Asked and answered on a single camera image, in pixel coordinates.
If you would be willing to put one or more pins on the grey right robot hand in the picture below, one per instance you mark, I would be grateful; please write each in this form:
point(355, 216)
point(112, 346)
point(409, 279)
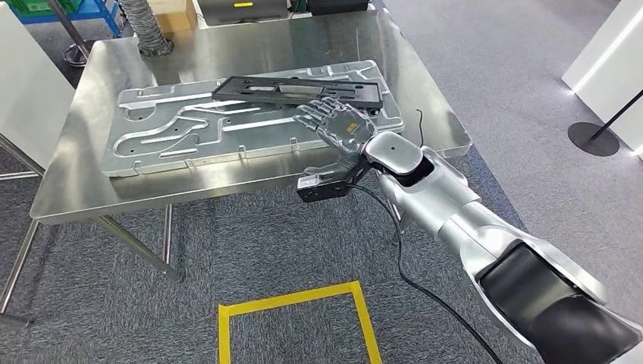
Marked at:
point(346, 130)

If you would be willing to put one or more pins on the black plastic plate bracket part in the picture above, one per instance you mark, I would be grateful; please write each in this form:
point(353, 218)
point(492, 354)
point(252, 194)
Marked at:
point(226, 93)

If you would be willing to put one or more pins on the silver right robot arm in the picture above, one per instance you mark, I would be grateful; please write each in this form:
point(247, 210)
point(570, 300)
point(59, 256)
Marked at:
point(442, 201)

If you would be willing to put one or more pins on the stainless steel workbench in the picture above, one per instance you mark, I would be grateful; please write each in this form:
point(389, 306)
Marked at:
point(251, 45)

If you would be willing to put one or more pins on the blue metal shelf rack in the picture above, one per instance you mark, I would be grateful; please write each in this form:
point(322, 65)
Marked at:
point(111, 20)

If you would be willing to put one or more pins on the machined aluminium fixture plate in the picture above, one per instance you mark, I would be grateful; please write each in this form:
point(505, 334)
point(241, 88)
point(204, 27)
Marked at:
point(261, 135)

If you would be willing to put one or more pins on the black device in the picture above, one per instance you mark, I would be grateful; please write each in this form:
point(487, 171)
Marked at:
point(336, 6)

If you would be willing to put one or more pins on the grey metal machine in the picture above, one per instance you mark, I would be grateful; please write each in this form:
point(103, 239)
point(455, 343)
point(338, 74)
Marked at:
point(241, 15)

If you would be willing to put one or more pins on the yellow floor tape square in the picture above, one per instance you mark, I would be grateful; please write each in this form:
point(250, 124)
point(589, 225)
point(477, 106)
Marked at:
point(291, 297)

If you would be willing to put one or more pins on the cardboard box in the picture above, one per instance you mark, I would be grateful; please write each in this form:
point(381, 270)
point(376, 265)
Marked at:
point(176, 17)

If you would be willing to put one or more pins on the black floor stand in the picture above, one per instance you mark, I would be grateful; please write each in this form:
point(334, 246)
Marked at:
point(593, 139)

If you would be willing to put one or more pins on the white display plinth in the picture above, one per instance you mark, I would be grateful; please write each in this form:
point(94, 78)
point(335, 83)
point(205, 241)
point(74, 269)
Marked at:
point(613, 60)

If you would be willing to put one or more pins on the dark pole floor stand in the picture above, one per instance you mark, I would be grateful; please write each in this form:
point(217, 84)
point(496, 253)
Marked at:
point(80, 55)

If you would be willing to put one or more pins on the white panel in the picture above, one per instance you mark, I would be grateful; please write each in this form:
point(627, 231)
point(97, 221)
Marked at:
point(30, 90)

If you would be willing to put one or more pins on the green plastic bin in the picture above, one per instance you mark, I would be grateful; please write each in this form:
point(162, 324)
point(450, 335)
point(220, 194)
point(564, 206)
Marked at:
point(35, 6)

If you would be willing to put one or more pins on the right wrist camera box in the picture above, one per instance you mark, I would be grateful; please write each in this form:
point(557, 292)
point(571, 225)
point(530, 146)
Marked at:
point(321, 191)

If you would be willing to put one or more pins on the steel tube frame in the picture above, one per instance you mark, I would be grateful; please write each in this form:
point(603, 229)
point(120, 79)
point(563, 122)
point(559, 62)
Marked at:
point(20, 176)

